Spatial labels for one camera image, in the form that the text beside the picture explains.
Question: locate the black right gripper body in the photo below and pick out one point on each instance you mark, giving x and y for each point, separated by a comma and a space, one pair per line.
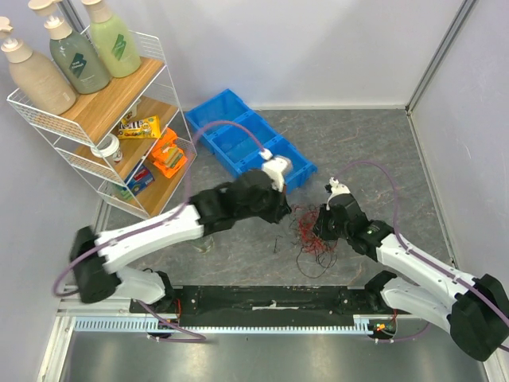
326, 221

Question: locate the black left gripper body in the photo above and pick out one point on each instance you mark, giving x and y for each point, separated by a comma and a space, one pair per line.
268, 208

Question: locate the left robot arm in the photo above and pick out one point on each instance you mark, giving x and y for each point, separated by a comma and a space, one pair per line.
100, 262

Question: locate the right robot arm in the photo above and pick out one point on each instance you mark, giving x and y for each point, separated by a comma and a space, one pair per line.
473, 311

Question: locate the blue plastic bin middle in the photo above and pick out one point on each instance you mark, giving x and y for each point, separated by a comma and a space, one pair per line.
225, 138

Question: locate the blue plastic bin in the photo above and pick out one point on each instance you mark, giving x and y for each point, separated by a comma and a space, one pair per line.
224, 106
296, 167
225, 138

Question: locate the blue plastic bin near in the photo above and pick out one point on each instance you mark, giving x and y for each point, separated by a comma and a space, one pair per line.
296, 167

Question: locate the clear glass bottle left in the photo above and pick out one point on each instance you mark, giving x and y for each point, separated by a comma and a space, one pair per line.
203, 244

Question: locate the orange snack box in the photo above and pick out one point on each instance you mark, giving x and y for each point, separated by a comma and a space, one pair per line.
166, 155

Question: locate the blue plastic bin far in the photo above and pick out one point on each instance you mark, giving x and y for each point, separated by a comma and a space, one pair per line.
224, 106

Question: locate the blue green sponge pack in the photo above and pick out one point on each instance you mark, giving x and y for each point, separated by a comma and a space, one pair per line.
139, 181

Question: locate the yellow candy bag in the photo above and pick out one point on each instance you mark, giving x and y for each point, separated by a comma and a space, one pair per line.
140, 129

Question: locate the white paper cup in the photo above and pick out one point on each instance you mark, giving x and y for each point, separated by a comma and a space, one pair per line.
109, 150

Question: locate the light green pump bottle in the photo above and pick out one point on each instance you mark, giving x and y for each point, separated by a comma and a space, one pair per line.
112, 39

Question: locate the grey green pump bottle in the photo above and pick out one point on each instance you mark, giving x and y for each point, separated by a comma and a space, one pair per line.
72, 52

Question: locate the beige pump bottle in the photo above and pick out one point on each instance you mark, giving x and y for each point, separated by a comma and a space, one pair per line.
35, 74

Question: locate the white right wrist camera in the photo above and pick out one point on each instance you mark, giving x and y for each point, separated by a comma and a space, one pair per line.
339, 194

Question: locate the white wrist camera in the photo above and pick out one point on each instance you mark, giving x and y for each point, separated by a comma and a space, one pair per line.
276, 167
339, 194

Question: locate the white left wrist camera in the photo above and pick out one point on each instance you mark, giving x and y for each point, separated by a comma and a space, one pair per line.
276, 167

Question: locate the slotted cable duct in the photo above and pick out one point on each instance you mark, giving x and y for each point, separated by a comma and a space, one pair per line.
152, 325

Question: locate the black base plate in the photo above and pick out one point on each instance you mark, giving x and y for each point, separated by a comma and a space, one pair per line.
195, 301

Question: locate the white wire shelf rack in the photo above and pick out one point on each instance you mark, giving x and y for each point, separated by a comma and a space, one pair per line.
150, 91

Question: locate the aluminium corner post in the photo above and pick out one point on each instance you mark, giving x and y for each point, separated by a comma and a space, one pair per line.
451, 34

